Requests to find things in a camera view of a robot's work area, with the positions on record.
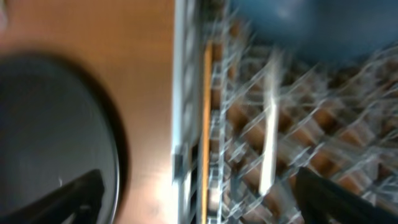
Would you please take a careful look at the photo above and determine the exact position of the grey dishwasher rack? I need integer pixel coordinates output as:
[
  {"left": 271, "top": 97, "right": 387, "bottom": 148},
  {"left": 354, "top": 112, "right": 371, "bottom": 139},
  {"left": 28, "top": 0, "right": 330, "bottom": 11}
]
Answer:
[{"left": 172, "top": 0, "right": 397, "bottom": 224}]

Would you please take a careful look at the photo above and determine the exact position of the round black tray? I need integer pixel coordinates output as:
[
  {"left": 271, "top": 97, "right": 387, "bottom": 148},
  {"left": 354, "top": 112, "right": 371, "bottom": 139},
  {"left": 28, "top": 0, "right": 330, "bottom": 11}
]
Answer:
[{"left": 1, "top": 52, "right": 126, "bottom": 223}]

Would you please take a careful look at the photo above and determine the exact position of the blue plate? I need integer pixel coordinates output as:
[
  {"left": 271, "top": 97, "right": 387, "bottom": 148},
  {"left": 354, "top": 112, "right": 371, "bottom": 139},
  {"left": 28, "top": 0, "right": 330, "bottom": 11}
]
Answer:
[{"left": 232, "top": 0, "right": 397, "bottom": 62}]

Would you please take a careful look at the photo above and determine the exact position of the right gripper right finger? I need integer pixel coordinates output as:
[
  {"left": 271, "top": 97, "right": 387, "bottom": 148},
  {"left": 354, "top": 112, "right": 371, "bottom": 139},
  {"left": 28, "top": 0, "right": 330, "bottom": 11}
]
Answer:
[{"left": 295, "top": 167, "right": 397, "bottom": 224}]

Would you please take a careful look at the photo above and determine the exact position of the wooden chopstick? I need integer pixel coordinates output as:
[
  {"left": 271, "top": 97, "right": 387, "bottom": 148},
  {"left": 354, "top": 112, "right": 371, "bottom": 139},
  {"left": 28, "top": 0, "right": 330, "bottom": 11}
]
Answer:
[{"left": 201, "top": 41, "right": 213, "bottom": 224}]

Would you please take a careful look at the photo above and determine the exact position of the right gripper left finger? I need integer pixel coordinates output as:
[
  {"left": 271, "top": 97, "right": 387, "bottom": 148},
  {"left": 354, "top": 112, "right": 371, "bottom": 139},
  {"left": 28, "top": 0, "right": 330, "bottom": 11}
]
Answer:
[{"left": 1, "top": 169, "right": 104, "bottom": 223}]

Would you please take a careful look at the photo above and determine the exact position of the white plastic knife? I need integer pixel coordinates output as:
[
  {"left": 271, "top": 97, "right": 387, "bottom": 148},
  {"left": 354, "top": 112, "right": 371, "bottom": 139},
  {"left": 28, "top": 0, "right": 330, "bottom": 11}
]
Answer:
[{"left": 258, "top": 58, "right": 280, "bottom": 197}]

